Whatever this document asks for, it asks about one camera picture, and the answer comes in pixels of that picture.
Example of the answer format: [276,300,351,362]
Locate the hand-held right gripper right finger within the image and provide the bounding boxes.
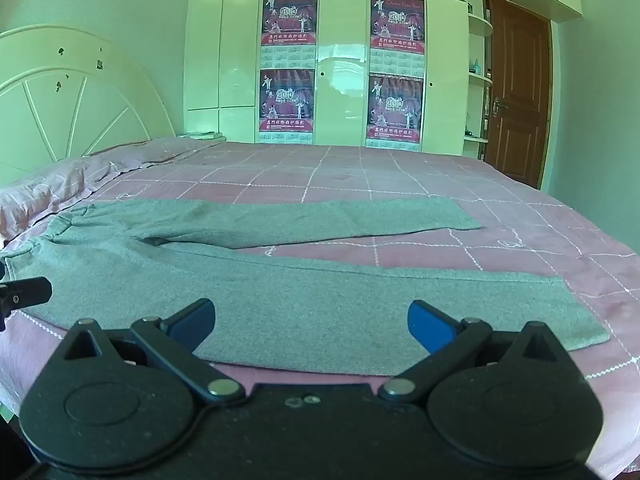
[379,300,571,403]

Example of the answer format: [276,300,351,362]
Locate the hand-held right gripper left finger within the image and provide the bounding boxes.
[64,298,246,407]

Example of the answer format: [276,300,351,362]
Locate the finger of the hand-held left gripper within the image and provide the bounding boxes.
[0,276,53,332]

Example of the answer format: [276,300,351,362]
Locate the grey pants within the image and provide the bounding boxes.
[2,197,612,377]

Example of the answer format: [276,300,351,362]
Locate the pink pillow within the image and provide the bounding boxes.
[0,137,226,241]

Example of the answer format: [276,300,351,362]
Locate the bed with pink checked sheet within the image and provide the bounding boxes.
[0,137,640,476]

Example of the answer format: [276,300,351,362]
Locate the white arched headboard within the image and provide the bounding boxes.
[0,25,176,188]

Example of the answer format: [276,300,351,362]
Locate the brown wooden door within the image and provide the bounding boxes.
[482,0,553,191]

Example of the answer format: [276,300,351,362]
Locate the white glossy wardrobe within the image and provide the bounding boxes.
[182,0,586,158]

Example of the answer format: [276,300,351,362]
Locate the white corner shelf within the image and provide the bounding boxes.
[462,0,496,161]

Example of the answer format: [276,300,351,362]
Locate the red wall poster with calendar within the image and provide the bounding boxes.
[258,69,316,145]
[260,0,319,70]
[365,74,425,151]
[369,0,426,73]

